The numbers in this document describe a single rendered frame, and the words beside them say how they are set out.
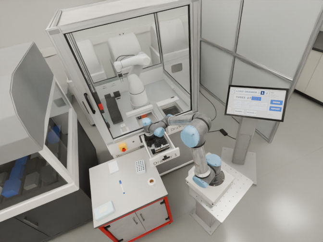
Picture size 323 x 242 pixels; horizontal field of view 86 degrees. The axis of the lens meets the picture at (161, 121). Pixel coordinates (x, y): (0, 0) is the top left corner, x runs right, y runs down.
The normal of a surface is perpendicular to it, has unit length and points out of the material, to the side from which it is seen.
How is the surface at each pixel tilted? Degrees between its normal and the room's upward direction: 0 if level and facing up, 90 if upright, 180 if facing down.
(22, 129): 69
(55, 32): 90
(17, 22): 90
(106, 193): 0
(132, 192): 0
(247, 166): 5
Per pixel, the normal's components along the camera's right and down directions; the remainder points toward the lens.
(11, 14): 0.36, 0.58
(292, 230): -0.13, -0.74
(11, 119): 0.29, 0.29
